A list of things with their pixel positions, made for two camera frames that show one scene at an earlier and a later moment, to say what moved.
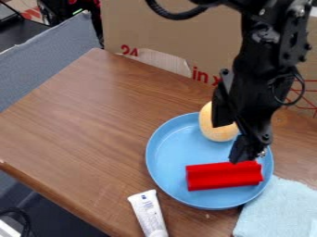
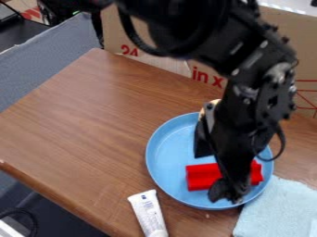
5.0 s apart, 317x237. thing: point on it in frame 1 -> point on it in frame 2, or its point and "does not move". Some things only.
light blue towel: [282, 212] does not move
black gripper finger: [244, 148] -> [234, 184]
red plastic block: [223, 176] does not move
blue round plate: [179, 145] does not move
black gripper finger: [223, 101] -> [206, 132]
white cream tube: [148, 215] does not move
